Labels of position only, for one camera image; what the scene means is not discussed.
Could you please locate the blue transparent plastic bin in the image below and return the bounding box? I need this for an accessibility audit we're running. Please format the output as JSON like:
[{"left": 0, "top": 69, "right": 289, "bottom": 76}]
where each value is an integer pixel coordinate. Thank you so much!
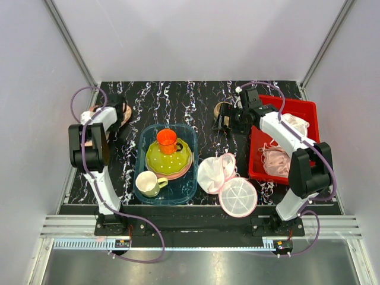
[{"left": 133, "top": 124, "right": 198, "bottom": 206}]

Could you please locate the red plastic tray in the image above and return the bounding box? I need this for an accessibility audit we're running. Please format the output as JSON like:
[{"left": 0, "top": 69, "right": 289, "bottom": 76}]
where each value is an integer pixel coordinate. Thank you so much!
[{"left": 248, "top": 99, "right": 321, "bottom": 186}]

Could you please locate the orange plastic cup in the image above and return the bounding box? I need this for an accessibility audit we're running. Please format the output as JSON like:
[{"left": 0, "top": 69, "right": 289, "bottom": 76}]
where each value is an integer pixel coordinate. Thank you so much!
[{"left": 156, "top": 129, "right": 183, "bottom": 155}]

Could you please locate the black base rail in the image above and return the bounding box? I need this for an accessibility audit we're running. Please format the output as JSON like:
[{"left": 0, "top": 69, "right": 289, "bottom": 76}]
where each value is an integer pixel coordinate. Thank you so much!
[{"left": 59, "top": 202, "right": 344, "bottom": 233}]

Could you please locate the floral pink laundry bag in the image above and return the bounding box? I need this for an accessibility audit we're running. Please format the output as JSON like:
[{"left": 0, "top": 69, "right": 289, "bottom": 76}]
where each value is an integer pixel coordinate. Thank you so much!
[{"left": 80, "top": 104, "right": 132, "bottom": 141}]

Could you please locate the green dotted bowl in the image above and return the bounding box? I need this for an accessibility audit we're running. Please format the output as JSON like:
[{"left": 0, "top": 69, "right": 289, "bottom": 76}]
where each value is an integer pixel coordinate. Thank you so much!
[{"left": 145, "top": 138, "right": 192, "bottom": 175}]

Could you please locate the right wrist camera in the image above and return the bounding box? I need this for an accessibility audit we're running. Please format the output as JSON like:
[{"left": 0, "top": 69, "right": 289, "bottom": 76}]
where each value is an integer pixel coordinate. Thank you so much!
[{"left": 238, "top": 88, "right": 263, "bottom": 111}]

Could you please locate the beige ceramic mug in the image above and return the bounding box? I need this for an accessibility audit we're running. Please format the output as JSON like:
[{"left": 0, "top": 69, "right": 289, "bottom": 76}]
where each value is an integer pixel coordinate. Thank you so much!
[{"left": 213, "top": 102, "right": 231, "bottom": 126}]

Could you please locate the white mesh laundry bag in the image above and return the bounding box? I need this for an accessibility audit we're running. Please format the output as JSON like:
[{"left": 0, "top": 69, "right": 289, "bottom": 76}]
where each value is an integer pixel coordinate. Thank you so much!
[{"left": 197, "top": 153, "right": 258, "bottom": 218}]

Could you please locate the white pink-trimmed bra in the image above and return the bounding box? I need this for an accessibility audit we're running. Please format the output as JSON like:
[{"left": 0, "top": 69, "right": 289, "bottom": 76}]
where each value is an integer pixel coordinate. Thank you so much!
[{"left": 281, "top": 113, "right": 309, "bottom": 142}]

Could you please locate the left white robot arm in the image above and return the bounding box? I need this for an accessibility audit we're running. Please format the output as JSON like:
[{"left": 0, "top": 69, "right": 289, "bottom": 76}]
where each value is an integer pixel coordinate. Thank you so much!
[{"left": 68, "top": 94, "right": 131, "bottom": 236}]

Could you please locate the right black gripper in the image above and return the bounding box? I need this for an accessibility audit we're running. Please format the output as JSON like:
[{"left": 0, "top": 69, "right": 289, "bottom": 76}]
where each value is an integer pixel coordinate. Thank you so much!
[{"left": 213, "top": 102, "right": 249, "bottom": 135}]

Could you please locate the cream mug yellow handle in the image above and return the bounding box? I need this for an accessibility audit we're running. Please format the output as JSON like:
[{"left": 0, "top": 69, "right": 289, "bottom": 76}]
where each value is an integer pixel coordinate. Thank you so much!
[{"left": 135, "top": 171, "right": 169, "bottom": 198}]

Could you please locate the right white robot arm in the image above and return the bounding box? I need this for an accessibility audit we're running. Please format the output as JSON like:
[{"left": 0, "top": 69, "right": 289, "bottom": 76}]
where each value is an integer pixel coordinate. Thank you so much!
[{"left": 213, "top": 102, "right": 337, "bottom": 236}]

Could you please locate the pink plate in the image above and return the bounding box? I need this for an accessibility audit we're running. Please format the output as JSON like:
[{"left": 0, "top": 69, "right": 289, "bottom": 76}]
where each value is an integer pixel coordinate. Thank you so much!
[{"left": 146, "top": 159, "right": 194, "bottom": 181}]

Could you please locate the pink satin bra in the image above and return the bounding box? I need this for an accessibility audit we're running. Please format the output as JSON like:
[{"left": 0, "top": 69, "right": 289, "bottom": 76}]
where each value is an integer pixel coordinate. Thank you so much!
[{"left": 258, "top": 143, "right": 290, "bottom": 178}]

